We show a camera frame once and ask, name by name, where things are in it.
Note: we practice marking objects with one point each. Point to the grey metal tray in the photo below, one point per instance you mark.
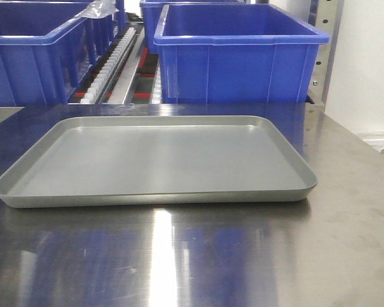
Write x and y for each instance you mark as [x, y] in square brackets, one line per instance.
[141, 160]

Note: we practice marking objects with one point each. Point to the blue plastic bin right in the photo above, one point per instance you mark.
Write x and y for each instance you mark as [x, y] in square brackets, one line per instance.
[229, 52]

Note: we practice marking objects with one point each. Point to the blue plastic bin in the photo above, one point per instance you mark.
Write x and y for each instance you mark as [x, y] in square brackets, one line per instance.
[229, 52]
[47, 51]

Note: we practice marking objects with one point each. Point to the blue bin rear right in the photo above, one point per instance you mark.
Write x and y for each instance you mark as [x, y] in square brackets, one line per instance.
[151, 12]

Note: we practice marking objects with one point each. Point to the clear plastic sheet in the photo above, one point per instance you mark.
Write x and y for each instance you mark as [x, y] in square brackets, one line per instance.
[99, 9]

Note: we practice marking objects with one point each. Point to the blue plastic bin left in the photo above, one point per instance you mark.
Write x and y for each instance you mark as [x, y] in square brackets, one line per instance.
[47, 51]

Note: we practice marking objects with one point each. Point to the white roller conveyor rail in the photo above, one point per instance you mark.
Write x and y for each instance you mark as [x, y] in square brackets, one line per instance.
[100, 86]

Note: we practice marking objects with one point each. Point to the perforated metal shelf post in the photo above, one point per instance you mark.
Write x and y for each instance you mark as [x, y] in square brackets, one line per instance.
[325, 15]

